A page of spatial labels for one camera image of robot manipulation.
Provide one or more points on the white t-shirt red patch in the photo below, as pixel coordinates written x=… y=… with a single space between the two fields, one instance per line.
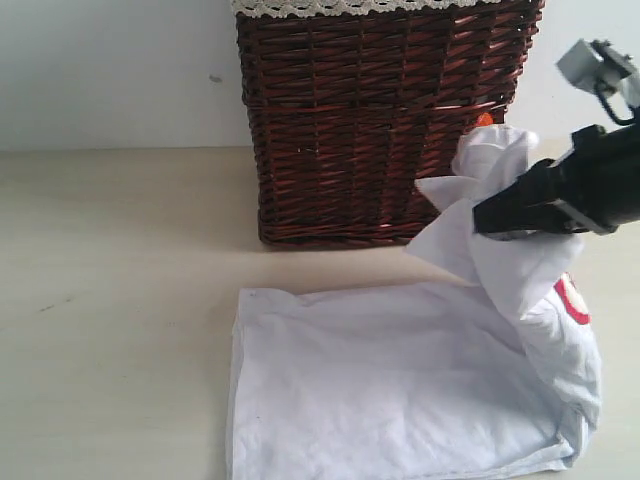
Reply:
x=491 y=378

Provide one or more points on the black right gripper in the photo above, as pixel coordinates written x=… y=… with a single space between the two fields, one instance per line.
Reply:
x=595 y=188

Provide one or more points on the dark brown wicker basket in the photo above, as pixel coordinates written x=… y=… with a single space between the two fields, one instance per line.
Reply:
x=347 y=112

